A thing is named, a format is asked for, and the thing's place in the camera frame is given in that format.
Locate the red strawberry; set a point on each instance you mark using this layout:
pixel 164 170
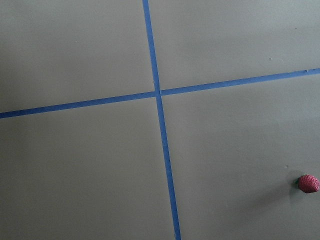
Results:
pixel 308 184

